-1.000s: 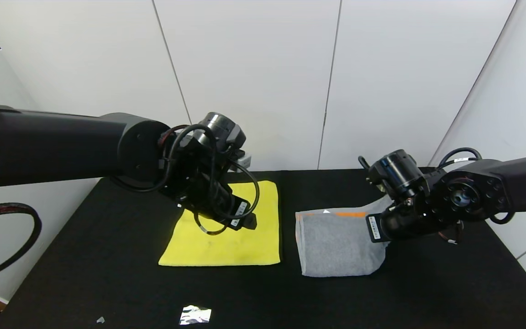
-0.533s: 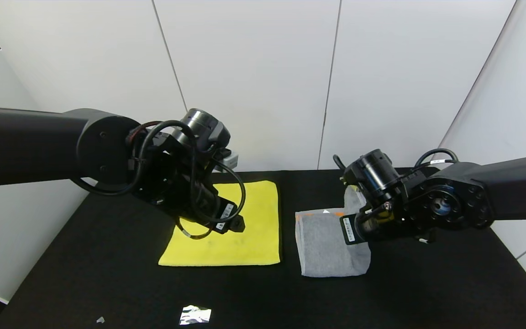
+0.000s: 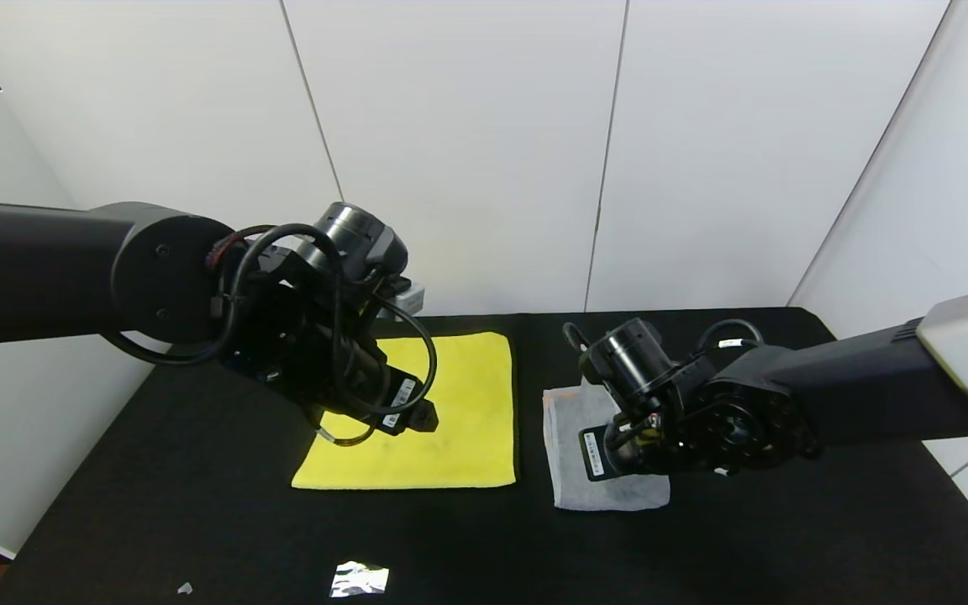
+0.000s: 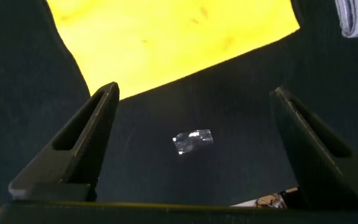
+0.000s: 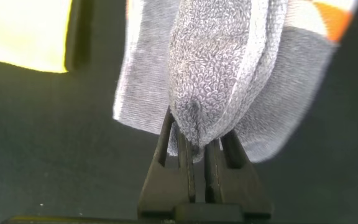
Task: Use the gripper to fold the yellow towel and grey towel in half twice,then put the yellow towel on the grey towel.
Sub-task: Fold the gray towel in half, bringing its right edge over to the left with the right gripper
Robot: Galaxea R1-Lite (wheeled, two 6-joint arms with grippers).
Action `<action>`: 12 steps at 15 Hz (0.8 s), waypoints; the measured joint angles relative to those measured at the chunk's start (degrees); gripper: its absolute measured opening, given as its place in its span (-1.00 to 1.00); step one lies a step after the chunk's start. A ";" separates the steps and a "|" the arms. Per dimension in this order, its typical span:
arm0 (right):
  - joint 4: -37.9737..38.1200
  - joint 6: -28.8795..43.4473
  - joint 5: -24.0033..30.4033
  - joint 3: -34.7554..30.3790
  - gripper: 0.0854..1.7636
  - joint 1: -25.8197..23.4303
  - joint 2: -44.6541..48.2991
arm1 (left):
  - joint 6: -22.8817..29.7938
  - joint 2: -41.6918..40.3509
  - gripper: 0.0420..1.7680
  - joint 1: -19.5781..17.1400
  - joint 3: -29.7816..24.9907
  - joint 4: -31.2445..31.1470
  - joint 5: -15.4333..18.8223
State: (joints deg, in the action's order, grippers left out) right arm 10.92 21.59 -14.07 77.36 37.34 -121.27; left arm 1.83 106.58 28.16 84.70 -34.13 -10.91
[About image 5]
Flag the black table cloth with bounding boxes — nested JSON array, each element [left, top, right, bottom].
[[0, 0, 358, 224]]

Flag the yellow towel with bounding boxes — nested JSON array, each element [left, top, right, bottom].
[[0, 0, 73, 74]]

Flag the grey towel with orange marks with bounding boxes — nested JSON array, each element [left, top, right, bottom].
[[112, 0, 358, 164]]

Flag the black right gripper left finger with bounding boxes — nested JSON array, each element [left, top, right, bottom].
[[137, 107, 197, 218]]

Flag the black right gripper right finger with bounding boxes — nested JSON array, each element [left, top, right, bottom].
[[204, 129, 273, 218]]

